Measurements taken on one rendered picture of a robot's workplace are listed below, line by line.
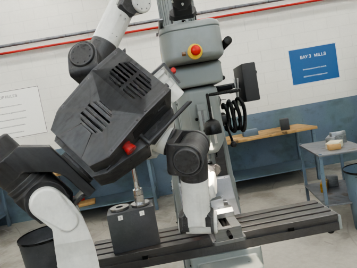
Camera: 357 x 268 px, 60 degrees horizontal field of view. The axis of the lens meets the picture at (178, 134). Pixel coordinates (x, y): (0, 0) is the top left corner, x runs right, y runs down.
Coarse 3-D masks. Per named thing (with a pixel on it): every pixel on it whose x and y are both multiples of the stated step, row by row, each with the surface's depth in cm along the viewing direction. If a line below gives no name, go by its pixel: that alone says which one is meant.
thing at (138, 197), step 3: (135, 192) 148; (138, 192) 148; (141, 192) 149; (135, 195) 148; (138, 195) 148; (141, 195) 148; (135, 198) 148; (138, 198) 148; (141, 198) 148; (135, 201) 149; (138, 201) 148; (141, 201) 148; (144, 201) 150
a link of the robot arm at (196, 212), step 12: (180, 180) 99; (192, 192) 95; (204, 192) 96; (192, 204) 97; (204, 204) 97; (180, 216) 101; (192, 216) 98; (204, 216) 98; (216, 216) 104; (180, 228) 103; (216, 228) 103
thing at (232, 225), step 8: (224, 200) 159; (232, 216) 146; (224, 224) 141; (232, 224) 137; (240, 224) 135; (224, 232) 135; (232, 232) 135; (240, 232) 135; (216, 240) 135; (224, 240) 135; (232, 240) 135; (240, 240) 135
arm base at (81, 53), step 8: (72, 48) 98; (80, 48) 97; (88, 48) 97; (96, 48) 98; (72, 56) 97; (80, 56) 96; (88, 56) 96; (96, 56) 96; (72, 64) 97; (80, 64) 96; (88, 64) 96; (96, 64) 96; (72, 72) 97; (80, 72) 96; (88, 72) 96; (80, 80) 99
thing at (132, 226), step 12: (120, 204) 153; (132, 204) 149; (144, 204) 147; (108, 216) 142; (120, 216) 143; (132, 216) 144; (144, 216) 145; (120, 228) 144; (132, 228) 144; (144, 228) 145; (156, 228) 146; (120, 240) 144; (132, 240) 145; (144, 240) 146; (156, 240) 147; (120, 252) 144
